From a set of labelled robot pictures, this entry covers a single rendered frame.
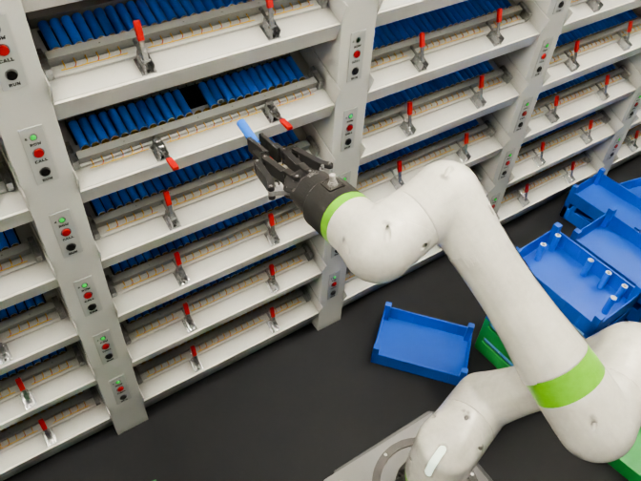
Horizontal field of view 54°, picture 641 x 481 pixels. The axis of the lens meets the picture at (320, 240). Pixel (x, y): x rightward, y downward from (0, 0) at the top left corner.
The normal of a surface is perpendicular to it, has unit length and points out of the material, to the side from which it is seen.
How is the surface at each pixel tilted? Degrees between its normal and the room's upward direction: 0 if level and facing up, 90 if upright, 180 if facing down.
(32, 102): 90
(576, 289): 0
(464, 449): 14
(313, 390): 0
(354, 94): 90
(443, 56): 21
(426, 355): 0
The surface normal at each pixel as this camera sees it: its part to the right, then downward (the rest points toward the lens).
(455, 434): 0.10, -0.69
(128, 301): 0.24, -0.43
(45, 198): 0.56, 0.62
